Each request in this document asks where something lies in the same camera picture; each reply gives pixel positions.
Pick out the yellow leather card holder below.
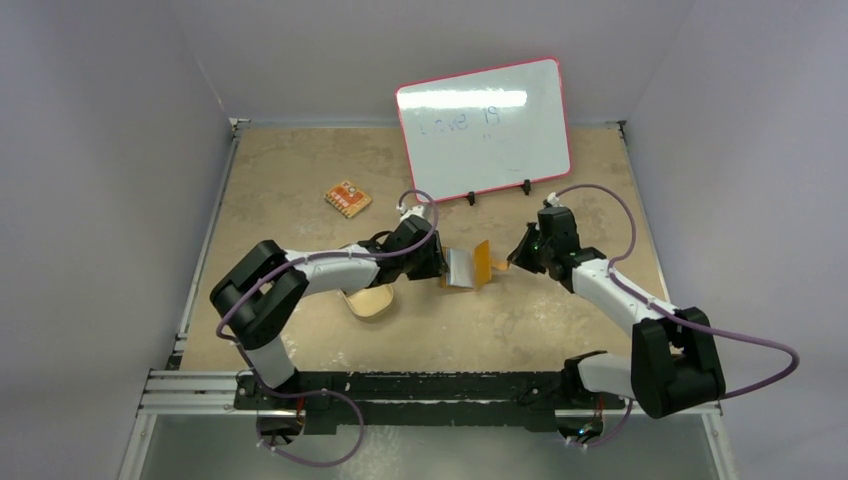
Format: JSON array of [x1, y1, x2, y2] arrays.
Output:
[[441, 240, 509, 290]]

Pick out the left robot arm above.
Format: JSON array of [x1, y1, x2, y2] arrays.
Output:
[[209, 214, 447, 409]]

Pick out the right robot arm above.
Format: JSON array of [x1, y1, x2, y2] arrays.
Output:
[[508, 206, 726, 418]]

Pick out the beige oval card tray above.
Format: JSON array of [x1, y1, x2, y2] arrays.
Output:
[[339, 285, 394, 321]]

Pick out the pink framed whiteboard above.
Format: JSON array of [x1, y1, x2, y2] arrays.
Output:
[[395, 57, 572, 201]]

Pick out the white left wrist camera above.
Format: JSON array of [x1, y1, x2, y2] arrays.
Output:
[[397, 204, 429, 220]]

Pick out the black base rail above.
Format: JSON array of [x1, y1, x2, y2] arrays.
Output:
[[234, 371, 625, 435]]

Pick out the aluminium frame rails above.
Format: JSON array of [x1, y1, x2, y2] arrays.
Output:
[[123, 125, 736, 479]]

